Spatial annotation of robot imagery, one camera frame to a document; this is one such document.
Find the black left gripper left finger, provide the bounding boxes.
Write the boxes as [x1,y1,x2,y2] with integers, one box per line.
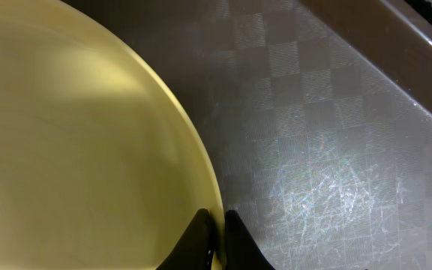
[157,208,213,270]

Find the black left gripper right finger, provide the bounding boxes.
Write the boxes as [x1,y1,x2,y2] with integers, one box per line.
[224,210,275,270]

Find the yellow plastic plate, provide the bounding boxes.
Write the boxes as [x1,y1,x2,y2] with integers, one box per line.
[0,1,224,269]

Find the brown plastic serving tray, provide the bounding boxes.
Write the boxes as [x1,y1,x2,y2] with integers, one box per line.
[72,0,432,269]

